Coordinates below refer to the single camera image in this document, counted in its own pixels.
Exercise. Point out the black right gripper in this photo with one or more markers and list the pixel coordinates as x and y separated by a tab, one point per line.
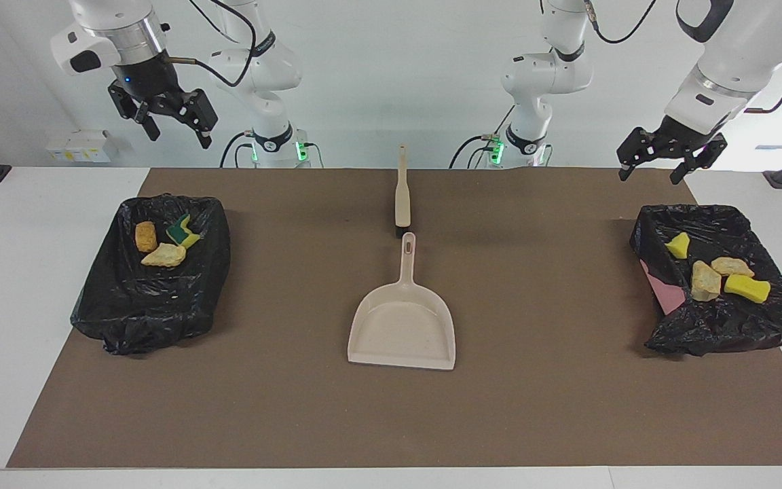
153	88

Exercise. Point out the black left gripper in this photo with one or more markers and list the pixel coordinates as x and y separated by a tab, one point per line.
676	142

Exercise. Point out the plain yellow sponge wedge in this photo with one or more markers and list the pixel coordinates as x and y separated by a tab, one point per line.
679	246

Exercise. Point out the curved yellow green sponge piece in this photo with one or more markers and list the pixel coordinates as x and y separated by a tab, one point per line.
184	233

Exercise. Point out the tan cork-like lump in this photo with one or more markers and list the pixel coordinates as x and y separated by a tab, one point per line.
146	236

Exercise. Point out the cream foam chunk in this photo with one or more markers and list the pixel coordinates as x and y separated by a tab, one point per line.
164	256
704	281

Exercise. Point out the orange beige striped chunk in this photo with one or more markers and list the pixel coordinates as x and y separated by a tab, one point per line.
732	266

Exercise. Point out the beige plastic dustpan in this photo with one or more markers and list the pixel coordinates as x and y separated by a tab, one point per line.
404	329

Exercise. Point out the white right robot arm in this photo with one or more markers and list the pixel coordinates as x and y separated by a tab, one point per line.
119	34

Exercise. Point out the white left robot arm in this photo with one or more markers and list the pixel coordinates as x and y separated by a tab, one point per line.
723	61

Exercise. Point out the pink plastic bin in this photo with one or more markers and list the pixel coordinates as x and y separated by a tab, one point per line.
666	299

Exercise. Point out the crumpled black trash bag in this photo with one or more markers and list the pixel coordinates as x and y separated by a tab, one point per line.
723	326

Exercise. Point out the black bag lined bin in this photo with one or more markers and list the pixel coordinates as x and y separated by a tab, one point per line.
146	299

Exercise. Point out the white box with yellow labels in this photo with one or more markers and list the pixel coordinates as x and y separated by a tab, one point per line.
82	146

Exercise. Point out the brown paper table mat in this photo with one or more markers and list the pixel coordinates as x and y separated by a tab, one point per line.
391	407

